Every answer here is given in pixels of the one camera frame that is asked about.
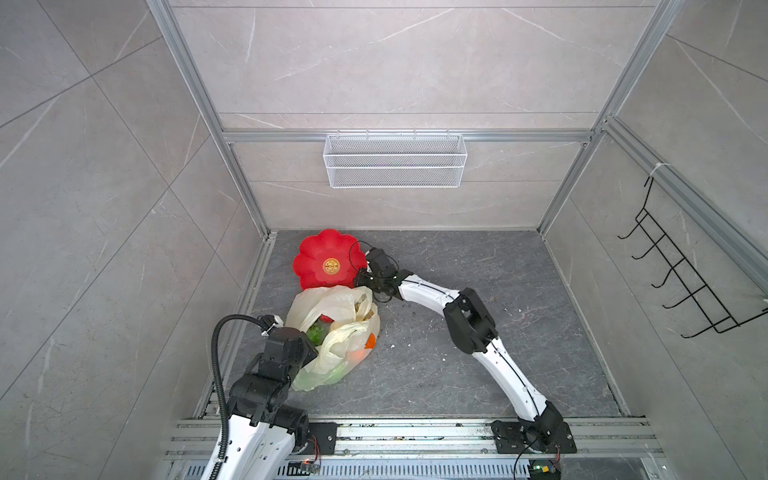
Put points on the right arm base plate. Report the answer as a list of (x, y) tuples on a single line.
[(510, 438)]

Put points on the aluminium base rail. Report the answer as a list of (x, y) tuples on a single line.
[(594, 437)]

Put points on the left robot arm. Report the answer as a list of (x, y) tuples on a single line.
[(258, 429)]

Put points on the orange fake fruit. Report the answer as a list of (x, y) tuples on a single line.
[(358, 356)]

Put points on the red flower-shaped plate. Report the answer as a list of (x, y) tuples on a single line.
[(328, 259)]

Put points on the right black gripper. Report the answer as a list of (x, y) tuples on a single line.
[(360, 277)]

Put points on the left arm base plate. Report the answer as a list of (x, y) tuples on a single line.
[(326, 434)]

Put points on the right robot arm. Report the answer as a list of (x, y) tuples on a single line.
[(473, 331)]

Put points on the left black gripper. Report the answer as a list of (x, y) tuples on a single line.
[(308, 351)]

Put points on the black wire hook rack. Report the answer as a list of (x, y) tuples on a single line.
[(718, 318)]

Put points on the green fake fruit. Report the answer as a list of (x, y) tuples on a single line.
[(318, 332)]

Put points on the yellowish plastic bag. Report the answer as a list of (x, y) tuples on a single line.
[(355, 317)]

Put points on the white wire mesh basket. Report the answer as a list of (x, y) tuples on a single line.
[(359, 161)]

